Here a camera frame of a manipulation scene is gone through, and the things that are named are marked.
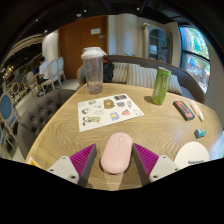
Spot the grey curved sofa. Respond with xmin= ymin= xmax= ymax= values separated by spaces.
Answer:
xmin=77 ymin=54 xmax=206 ymax=104

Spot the person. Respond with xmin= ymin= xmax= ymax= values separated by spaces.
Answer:
xmin=35 ymin=55 xmax=51 ymax=86

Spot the pink computer mouse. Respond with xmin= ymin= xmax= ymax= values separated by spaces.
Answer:
xmin=100 ymin=132 xmax=134 ymax=175

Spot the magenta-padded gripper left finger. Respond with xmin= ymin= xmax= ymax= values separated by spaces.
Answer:
xmin=46 ymin=143 xmax=98 ymax=188

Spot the clear shaker bottle white lid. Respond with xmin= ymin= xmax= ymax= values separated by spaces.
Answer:
xmin=80 ymin=46 xmax=105 ymax=95

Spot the white dining chair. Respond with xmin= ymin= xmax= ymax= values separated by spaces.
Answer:
xmin=57 ymin=56 xmax=66 ymax=81
xmin=41 ymin=59 xmax=60 ymax=94

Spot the round white cartoon mouse pad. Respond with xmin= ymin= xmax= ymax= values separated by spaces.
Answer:
xmin=173 ymin=141 xmax=210 ymax=169

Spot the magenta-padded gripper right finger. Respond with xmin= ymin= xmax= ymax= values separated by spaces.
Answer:
xmin=132 ymin=143 xmax=181 ymax=186

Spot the arched glass-door cabinet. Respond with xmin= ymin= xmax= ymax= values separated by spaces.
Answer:
xmin=142 ymin=23 xmax=173 ymax=65

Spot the striped cushion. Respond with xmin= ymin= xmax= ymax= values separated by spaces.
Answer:
xmin=168 ymin=74 xmax=184 ymax=96
xmin=126 ymin=63 xmax=158 ymax=88
xmin=111 ymin=62 xmax=130 ymax=84

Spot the black backpack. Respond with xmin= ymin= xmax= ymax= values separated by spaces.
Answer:
xmin=102 ymin=57 xmax=115 ymax=83

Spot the black box with red print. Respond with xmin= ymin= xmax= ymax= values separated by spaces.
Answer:
xmin=172 ymin=100 xmax=196 ymax=122

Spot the white sticker sheet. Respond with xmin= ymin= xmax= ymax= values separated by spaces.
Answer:
xmin=77 ymin=93 xmax=145 ymax=133

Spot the green drink can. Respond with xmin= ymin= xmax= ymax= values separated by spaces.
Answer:
xmin=151 ymin=66 xmax=172 ymax=106

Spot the brown wooden door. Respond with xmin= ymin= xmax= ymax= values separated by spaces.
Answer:
xmin=58 ymin=15 xmax=109 ymax=80

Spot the group of ceiling lights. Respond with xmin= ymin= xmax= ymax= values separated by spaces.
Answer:
xmin=33 ymin=6 xmax=141 ymax=36

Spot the dark-framed window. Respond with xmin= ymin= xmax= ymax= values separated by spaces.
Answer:
xmin=179 ymin=25 xmax=212 ymax=94

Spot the grey tufted armchair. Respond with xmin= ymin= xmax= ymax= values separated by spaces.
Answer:
xmin=17 ymin=88 xmax=81 ymax=160

